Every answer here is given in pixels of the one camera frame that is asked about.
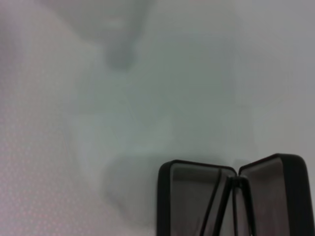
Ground black glasses case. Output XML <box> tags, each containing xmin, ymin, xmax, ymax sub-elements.
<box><xmin>157</xmin><ymin>152</ymin><xmax>310</xmax><ymax>236</ymax></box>

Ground black glasses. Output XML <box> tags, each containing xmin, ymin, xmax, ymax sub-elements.
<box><xmin>200</xmin><ymin>169</ymin><xmax>257</xmax><ymax>236</ymax></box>

